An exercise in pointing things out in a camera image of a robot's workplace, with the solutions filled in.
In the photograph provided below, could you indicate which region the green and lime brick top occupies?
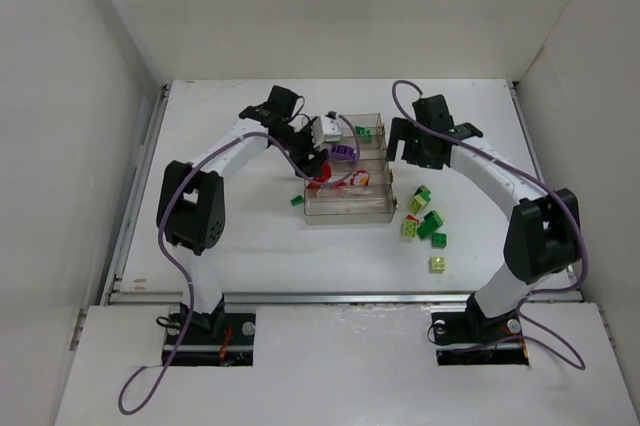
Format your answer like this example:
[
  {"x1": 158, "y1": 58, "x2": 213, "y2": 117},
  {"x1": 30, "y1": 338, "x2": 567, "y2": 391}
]
[{"x1": 408, "y1": 185, "x2": 431, "y2": 214}]

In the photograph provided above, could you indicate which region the red flower lego brick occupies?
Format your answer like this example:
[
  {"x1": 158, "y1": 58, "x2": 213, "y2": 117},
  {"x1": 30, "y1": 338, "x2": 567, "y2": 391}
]
[{"x1": 349, "y1": 170, "x2": 370, "y2": 187}]

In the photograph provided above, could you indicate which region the purple lotus lego brick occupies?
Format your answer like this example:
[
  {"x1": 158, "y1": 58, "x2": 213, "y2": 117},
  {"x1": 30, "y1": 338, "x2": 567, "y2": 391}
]
[{"x1": 329, "y1": 144, "x2": 359, "y2": 163}]

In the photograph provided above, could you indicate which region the red lego cluster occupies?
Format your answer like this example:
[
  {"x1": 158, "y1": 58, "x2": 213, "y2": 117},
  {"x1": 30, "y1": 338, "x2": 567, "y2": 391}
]
[{"x1": 309, "y1": 161, "x2": 332, "y2": 188}]

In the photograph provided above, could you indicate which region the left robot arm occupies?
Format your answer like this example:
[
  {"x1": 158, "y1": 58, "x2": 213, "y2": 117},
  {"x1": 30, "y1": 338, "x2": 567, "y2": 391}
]
[{"x1": 156, "y1": 86, "x2": 341, "y2": 335}]

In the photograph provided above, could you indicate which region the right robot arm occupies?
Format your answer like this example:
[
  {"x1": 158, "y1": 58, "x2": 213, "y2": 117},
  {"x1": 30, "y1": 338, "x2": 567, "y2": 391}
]
[{"x1": 386, "y1": 95, "x2": 585, "y2": 335}]

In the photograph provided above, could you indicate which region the clear bin first row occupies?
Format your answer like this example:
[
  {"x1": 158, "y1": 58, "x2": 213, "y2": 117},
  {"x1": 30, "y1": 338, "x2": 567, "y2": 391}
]
[{"x1": 340, "y1": 113, "x2": 386, "y2": 138}]

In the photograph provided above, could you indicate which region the small green brick in bin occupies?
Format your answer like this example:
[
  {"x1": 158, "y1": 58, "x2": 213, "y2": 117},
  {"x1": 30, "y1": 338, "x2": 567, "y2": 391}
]
[{"x1": 355, "y1": 126, "x2": 372, "y2": 138}]

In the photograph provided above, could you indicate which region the dark green angled brick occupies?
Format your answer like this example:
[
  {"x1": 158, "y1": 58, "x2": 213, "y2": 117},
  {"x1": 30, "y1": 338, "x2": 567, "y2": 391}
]
[{"x1": 416, "y1": 210, "x2": 444, "y2": 240}]

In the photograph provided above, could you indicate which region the lime brick with red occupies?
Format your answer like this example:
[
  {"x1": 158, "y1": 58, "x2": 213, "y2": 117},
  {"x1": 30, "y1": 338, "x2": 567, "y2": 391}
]
[{"x1": 401, "y1": 215, "x2": 420, "y2": 243}]

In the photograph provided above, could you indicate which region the green square brick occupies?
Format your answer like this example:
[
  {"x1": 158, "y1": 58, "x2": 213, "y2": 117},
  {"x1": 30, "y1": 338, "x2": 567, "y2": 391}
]
[{"x1": 431, "y1": 232, "x2": 447, "y2": 249}]

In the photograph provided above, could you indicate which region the lime square brick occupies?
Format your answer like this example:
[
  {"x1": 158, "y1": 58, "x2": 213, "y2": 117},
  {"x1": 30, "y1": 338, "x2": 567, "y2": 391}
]
[{"x1": 429, "y1": 256, "x2": 446, "y2": 274}]

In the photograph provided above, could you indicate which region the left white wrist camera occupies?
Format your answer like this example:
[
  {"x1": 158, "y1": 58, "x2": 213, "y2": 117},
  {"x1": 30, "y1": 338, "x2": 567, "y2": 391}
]
[{"x1": 311, "y1": 112, "x2": 343, "y2": 147}]

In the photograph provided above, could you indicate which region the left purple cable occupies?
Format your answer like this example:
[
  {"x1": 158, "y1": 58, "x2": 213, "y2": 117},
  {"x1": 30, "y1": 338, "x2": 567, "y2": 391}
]
[{"x1": 117, "y1": 113, "x2": 362, "y2": 420}]

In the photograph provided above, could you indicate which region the purple cable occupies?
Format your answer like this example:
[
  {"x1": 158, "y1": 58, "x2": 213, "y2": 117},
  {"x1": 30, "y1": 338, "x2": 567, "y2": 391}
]
[
  {"x1": 117, "y1": 113, "x2": 362, "y2": 420},
  {"x1": 391, "y1": 78, "x2": 589, "y2": 371}
]

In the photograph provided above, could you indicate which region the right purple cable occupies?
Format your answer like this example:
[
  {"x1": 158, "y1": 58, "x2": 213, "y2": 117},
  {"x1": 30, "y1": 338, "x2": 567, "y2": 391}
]
[{"x1": 391, "y1": 78, "x2": 589, "y2": 371}]

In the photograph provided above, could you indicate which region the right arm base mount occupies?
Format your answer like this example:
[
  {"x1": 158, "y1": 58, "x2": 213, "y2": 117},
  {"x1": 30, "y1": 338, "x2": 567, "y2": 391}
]
[{"x1": 428, "y1": 311, "x2": 529, "y2": 366}]

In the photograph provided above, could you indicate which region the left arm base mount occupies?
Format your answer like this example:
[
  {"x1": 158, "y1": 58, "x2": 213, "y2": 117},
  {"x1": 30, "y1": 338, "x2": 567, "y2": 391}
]
[{"x1": 170, "y1": 312, "x2": 256, "y2": 367}]

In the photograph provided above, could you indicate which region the aluminium rail front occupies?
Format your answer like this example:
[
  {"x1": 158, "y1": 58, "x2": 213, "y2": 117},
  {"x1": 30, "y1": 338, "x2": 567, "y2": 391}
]
[{"x1": 109, "y1": 290, "x2": 584, "y2": 305}]

